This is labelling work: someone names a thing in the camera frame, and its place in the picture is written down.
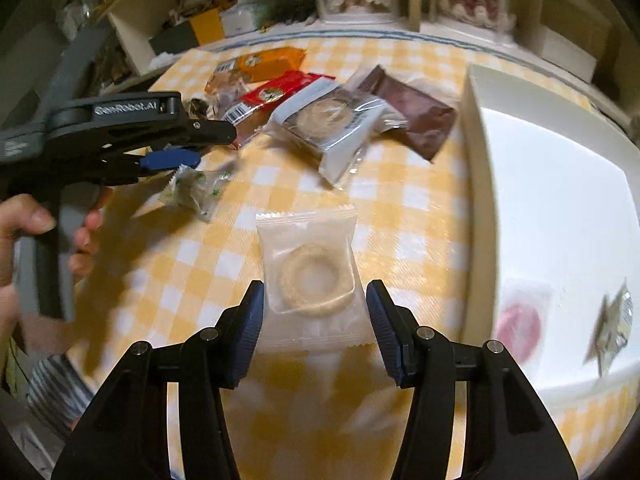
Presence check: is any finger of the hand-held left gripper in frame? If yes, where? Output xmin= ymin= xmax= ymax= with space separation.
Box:
xmin=179 ymin=119 xmax=237 ymax=150
xmin=100 ymin=148 xmax=202 ymax=187

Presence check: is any white green tissue box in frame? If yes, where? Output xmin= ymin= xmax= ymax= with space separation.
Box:
xmin=220 ymin=0 xmax=277 ymax=38

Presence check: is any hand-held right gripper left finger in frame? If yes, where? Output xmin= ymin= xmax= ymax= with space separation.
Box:
xmin=50 ymin=280 xmax=266 ymax=480

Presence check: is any yellow checkered tablecloth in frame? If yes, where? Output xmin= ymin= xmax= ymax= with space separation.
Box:
xmin=65 ymin=35 xmax=640 ymax=480

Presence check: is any pink snack packet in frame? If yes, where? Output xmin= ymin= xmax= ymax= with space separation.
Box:
xmin=492 ymin=277 xmax=553 ymax=367

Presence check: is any grey tray ring biscuit packet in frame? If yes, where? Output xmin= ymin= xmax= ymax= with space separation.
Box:
xmin=262 ymin=85 xmax=408 ymax=188

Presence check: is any brown snack packet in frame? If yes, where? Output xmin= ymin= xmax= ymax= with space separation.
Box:
xmin=345 ymin=65 xmax=458 ymax=162

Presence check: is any beige cardboard box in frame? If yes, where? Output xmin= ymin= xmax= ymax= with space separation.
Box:
xmin=520 ymin=0 xmax=617 ymax=36

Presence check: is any clear ring biscuit packet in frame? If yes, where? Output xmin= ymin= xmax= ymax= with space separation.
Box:
xmin=255 ymin=205 xmax=382 ymax=353

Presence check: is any orange snack packet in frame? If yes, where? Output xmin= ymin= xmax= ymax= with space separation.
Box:
xmin=216 ymin=46 xmax=307 ymax=83

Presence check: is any green candy packet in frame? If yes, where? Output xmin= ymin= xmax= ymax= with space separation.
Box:
xmin=159 ymin=162 xmax=240 ymax=223

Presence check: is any small white cardboard box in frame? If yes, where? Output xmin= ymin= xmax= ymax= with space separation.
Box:
xmin=539 ymin=25 xmax=599 ymax=75

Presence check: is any cream wooden shelf unit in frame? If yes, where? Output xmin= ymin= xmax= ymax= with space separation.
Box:
xmin=100 ymin=0 xmax=640 ymax=111

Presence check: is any grey striped cloth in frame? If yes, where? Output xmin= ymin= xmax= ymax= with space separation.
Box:
xmin=25 ymin=354 xmax=97 ymax=437

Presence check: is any dark green box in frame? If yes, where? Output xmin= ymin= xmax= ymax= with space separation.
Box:
xmin=149 ymin=22 xmax=198 ymax=57

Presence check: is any orange box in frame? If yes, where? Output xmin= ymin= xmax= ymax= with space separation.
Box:
xmin=190 ymin=7 xmax=224 ymax=46

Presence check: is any red snack packet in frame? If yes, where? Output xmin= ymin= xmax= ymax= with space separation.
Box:
xmin=220 ymin=71 xmax=336 ymax=150

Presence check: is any small beige snack packet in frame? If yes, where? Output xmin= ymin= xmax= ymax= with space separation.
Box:
xmin=582 ymin=280 xmax=635 ymax=377

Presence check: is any small brown cookie packet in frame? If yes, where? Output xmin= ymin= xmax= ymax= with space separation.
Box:
xmin=205 ymin=72 xmax=251 ymax=107

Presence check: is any person's left hand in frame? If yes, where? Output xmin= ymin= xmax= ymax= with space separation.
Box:
xmin=0 ymin=187 xmax=114 ymax=356

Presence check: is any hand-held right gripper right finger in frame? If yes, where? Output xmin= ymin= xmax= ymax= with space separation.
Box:
xmin=366 ymin=280 xmax=581 ymax=480

